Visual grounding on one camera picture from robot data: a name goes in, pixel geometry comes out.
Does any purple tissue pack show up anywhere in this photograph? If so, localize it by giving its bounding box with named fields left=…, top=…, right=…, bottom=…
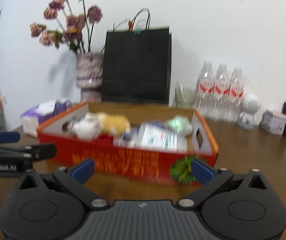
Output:
left=20, top=99, right=71, bottom=138

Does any red fabric item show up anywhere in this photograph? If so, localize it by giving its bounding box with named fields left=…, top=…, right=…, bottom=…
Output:
left=97, top=134, right=119, bottom=145

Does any black paper shopping bag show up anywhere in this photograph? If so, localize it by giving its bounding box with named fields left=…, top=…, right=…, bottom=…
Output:
left=101, top=8, right=172, bottom=105

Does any purple knitted cloth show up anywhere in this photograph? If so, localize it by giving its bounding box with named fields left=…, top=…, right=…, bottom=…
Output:
left=122, top=120, right=168, bottom=141

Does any yellow white plush toy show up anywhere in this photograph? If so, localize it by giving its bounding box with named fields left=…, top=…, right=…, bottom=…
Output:
left=66, top=112, right=131, bottom=140

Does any iridescent glitter bag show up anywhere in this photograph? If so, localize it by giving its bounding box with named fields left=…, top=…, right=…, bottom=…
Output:
left=164, top=115, right=193, bottom=136

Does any water bottle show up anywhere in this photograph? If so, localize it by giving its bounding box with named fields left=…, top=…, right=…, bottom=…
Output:
left=212, top=63, right=230, bottom=120
left=227, top=67, right=245, bottom=122
left=195, top=61, right=214, bottom=115

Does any green glass cup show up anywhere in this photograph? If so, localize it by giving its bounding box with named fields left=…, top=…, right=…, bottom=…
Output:
left=175, top=82, right=196, bottom=108

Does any right water bottle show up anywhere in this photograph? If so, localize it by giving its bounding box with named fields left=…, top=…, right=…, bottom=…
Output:
left=227, top=67, right=245, bottom=122

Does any purple white ceramic vase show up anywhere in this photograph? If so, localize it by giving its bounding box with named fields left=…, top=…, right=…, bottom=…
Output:
left=76, top=53, right=103, bottom=102

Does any white printed plastic packet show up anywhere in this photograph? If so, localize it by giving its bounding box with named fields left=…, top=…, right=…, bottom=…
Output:
left=113, top=122, right=188, bottom=153

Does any middle water bottle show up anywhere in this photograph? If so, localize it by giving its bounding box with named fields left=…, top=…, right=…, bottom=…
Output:
left=212, top=63, right=230, bottom=120

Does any small printed tin box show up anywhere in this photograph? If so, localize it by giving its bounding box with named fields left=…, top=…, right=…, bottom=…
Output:
left=260, top=109, right=286, bottom=135

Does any red orange cardboard box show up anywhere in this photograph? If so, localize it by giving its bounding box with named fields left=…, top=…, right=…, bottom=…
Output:
left=37, top=102, right=219, bottom=185

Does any dried pink rose bouquet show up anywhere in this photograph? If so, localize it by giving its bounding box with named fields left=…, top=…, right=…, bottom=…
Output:
left=30, top=0, right=103, bottom=54

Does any white robot figurine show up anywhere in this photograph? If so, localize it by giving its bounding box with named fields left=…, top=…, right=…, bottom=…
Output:
left=236, top=94, right=260, bottom=130

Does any left water bottle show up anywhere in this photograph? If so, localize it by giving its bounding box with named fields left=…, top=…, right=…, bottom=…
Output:
left=195, top=61, right=214, bottom=115

